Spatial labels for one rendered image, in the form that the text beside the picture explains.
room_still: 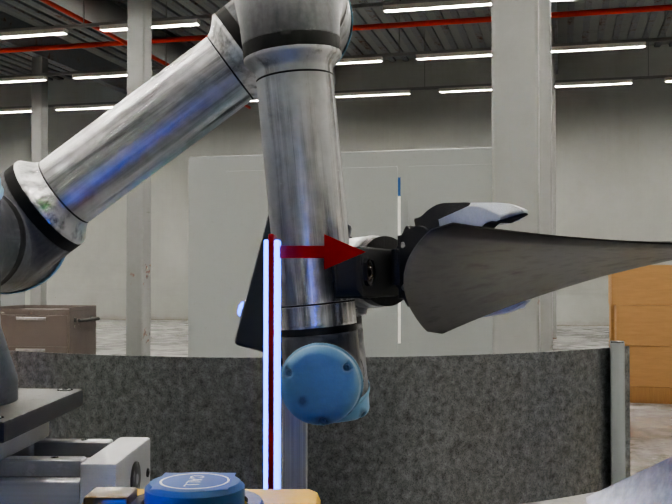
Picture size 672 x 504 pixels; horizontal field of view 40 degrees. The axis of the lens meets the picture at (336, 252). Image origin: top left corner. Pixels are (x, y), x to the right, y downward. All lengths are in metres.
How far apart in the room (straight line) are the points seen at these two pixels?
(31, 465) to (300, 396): 0.26
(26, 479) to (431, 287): 0.44
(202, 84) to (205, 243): 6.10
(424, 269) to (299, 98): 0.31
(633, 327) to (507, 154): 4.03
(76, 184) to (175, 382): 1.42
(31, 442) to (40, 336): 6.35
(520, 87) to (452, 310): 4.28
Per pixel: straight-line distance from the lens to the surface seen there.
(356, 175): 6.78
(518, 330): 4.89
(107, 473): 0.88
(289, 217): 0.86
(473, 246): 0.56
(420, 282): 0.64
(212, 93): 1.02
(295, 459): 1.17
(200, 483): 0.38
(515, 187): 4.90
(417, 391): 2.40
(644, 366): 8.72
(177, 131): 1.03
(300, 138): 0.87
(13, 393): 0.97
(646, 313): 8.68
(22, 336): 7.40
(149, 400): 2.44
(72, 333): 7.26
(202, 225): 7.12
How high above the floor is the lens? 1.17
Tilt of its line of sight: 1 degrees up
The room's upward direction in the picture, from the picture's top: straight up
